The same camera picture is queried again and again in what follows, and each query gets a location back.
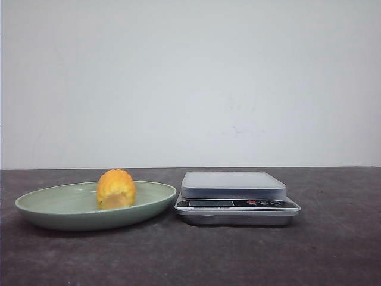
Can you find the yellow corn cob piece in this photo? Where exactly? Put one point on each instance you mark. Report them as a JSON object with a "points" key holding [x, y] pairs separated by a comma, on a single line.
{"points": [[115, 189]]}

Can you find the green round plate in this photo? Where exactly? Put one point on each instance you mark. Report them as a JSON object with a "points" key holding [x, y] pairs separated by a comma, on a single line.
{"points": [[73, 207]]}

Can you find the silver digital kitchen scale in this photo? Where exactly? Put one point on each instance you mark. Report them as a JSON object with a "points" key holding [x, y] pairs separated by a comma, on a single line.
{"points": [[234, 198]]}

